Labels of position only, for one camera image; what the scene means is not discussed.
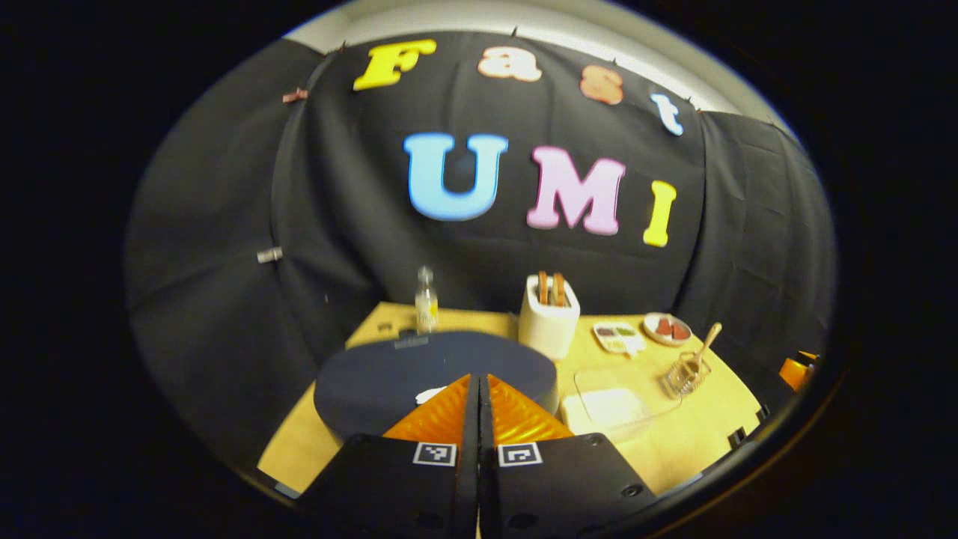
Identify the black table edge clamp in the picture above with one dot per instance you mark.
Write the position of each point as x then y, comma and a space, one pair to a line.
739, 437

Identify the red meat piece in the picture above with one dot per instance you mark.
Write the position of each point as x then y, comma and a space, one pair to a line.
664, 327
680, 331

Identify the white rice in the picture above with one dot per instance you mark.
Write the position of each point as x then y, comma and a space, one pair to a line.
606, 408

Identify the dark grey rice cooker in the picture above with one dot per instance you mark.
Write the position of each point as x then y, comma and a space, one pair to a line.
389, 374

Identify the white toaster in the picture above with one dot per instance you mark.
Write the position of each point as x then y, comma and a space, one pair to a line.
546, 329

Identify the clear plastic container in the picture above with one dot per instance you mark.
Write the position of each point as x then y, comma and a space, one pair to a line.
658, 389

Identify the wooden spoon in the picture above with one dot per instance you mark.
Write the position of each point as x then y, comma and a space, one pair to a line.
707, 340

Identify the black backdrop cloth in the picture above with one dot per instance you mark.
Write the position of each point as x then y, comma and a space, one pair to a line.
224, 224

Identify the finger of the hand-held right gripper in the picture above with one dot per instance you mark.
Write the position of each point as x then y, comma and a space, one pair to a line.
795, 372

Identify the pink cloth clip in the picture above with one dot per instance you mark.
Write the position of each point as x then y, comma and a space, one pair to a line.
295, 95

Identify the white round plate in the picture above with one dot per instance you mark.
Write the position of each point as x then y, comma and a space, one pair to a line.
650, 329

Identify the silver cloth clip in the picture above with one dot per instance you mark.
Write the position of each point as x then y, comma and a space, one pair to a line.
269, 254

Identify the small glass bottle yellow label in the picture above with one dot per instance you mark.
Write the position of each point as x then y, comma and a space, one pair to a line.
426, 307

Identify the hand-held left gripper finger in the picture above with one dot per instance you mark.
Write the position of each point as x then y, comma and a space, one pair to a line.
470, 449
486, 449

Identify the toast bread slice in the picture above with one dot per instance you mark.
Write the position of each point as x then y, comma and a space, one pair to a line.
542, 288
559, 290

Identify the white divided bean dish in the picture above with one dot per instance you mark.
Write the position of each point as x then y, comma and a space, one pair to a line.
629, 344

